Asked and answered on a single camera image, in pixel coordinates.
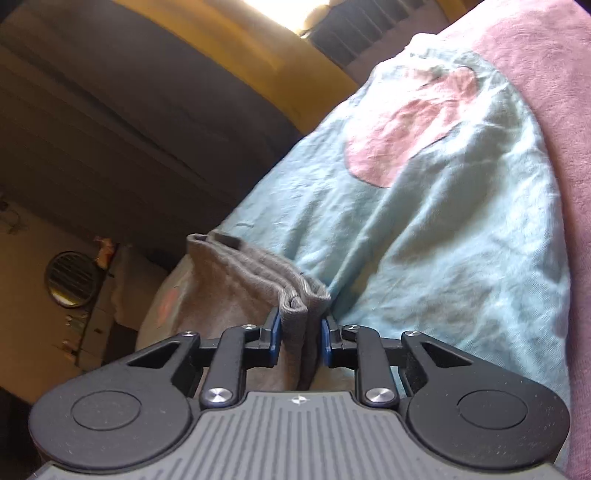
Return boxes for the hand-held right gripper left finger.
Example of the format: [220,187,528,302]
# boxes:
[127,308,282,409]

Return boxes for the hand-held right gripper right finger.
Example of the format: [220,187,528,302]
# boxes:
[320,315,472,409]

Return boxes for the grey pants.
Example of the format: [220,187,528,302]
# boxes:
[135,233,356,393]

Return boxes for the light blue printed bed sheet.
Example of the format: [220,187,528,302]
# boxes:
[217,32,573,467]

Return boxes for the grey vanity desk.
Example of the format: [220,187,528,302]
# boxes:
[60,272,139,370]

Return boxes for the pink plush toy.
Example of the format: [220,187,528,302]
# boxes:
[93,236,115,268]

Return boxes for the round mirror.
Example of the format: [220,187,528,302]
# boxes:
[45,251,100,308]

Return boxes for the dark grey curtain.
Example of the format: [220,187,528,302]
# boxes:
[309,2,458,84]
[0,0,303,259]

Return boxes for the bright window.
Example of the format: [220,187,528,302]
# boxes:
[238,0,338,38]

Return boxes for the pink blanket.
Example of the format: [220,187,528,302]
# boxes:
[438,0,591,480]

